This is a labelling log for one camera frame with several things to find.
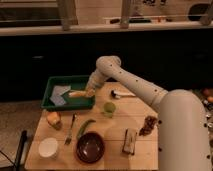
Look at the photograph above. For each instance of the brown rectangular block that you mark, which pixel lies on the brown rectangular block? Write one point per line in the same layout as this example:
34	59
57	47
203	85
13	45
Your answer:
129	141

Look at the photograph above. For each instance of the white handled brush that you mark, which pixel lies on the white handled brush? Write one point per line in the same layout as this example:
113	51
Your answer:
119	94

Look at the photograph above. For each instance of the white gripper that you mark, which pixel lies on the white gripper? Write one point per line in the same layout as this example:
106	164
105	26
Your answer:
96	80

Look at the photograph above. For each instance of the brown pine cone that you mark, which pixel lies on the brown pine cone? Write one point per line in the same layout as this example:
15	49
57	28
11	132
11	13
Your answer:
148	126

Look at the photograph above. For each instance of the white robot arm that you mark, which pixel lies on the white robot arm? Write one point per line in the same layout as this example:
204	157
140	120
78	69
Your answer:
183	137

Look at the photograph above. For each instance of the dark red bowl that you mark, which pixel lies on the dark red bowl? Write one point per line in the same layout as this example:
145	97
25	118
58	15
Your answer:
90	147

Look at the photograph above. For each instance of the grey folded cloth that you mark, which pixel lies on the grey folded cloth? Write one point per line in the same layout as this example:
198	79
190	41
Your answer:
56	96

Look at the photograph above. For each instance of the white cup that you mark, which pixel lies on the white cup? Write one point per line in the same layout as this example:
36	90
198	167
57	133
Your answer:
48	148

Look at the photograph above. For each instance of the green plastic tray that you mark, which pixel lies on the green plastic tray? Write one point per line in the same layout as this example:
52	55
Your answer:
77	82

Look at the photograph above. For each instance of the green cucumber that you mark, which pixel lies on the green cucumber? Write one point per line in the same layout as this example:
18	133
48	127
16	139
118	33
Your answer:
83	128

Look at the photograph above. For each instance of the orange fruit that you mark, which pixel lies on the orange fruit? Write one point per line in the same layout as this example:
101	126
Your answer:
54	120

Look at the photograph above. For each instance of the yellow banana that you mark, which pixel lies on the yellow banana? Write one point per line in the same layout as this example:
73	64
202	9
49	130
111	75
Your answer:
76	94

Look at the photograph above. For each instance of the black pole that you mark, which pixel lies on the black pole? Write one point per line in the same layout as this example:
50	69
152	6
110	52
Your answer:
20	149

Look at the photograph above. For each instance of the green plastic cup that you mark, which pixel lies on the green plastic cup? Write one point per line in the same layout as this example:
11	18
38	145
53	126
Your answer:
108	109

